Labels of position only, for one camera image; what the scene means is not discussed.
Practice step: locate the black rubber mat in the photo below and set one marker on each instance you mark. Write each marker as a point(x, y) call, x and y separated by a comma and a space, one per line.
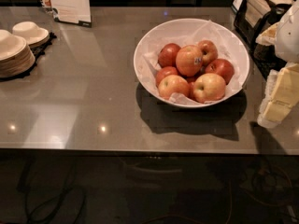
point(266, 59)
point(42, 48)

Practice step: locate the dark red apple right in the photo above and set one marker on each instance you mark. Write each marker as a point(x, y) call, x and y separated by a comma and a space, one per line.
point(221, 67)

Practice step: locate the red-yellow apple back right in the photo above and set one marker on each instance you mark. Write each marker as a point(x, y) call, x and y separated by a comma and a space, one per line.
point(209, 50)

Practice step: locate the yellow-red apple front right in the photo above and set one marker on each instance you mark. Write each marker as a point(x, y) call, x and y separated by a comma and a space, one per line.
point(209, 87)

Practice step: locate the dark red apple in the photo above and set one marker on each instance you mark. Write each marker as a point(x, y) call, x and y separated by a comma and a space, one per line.
point(221, 67)
point(168, 55)

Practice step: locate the red apple left middle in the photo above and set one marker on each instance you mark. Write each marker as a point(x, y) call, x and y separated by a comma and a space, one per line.
point(164, 72)

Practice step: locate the large white bowl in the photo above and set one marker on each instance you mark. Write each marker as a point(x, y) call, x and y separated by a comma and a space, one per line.
point(149, 41)

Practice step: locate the yellow-red apple with sticker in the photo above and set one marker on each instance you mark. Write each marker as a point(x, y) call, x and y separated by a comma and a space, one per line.
point(189, 60)

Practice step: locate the black rubber mat left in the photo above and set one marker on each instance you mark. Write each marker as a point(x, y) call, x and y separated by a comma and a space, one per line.
point(42, 48)

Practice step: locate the black rubber mat right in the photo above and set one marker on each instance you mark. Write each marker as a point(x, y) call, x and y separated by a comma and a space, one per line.
point(266, 59)

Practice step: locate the yellow-red apple front left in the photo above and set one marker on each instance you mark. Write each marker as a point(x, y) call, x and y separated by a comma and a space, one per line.
point(173, 84)

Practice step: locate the rear stack of paper bowls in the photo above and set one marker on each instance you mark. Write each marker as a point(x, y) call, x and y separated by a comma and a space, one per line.
point(32, 33)

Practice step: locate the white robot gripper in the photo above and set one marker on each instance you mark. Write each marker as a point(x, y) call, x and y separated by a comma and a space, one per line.
point(289, 36)

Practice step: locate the standing printed menu card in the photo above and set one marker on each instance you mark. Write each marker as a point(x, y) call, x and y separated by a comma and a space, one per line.
point(69, 11)

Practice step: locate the dark red apple back left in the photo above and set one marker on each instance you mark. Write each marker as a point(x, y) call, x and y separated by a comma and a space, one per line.
point(168, 55)

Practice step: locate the white paper bowl liner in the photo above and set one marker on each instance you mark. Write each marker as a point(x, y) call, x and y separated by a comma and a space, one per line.
point(230, 44)

